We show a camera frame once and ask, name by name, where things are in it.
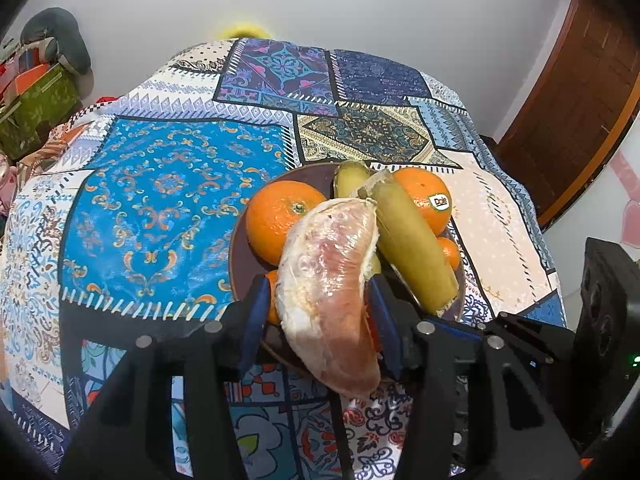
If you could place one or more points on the orange red box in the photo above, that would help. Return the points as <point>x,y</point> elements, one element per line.
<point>25,77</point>

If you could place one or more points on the yellow fluffy object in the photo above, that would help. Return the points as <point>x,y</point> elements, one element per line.
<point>245,31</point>

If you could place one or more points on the round brown plate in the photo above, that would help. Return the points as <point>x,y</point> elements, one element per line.
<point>242,270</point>

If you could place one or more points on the brown wooden door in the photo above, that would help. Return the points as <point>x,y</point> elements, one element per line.
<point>575,110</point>

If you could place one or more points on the blue patchwork tablecloth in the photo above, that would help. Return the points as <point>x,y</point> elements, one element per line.
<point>150,210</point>

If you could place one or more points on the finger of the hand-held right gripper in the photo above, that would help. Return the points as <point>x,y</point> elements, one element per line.
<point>525,340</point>

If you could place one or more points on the large orange with sticker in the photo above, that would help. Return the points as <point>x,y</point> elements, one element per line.
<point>420,187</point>

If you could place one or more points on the yellow banana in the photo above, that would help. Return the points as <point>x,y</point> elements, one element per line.
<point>410,245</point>

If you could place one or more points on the green box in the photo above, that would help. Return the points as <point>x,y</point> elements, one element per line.
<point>45,100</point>

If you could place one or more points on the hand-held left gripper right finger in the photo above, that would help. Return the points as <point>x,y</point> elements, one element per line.
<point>382,320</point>

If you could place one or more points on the small tangerine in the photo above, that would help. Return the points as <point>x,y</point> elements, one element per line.
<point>450,255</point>
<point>272,305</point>

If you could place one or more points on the medium orange with small sticker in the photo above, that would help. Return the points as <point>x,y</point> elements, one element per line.
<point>275,225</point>

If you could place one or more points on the pomelo segment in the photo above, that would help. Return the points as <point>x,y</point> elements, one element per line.
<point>325,300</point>

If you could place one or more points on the small yellow-green fruit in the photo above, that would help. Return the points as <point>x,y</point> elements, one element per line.
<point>350,180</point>

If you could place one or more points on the pink wall sticker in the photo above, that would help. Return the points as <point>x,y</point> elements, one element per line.
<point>627,175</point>

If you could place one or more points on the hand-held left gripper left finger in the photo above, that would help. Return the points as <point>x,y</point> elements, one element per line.
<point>255,310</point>

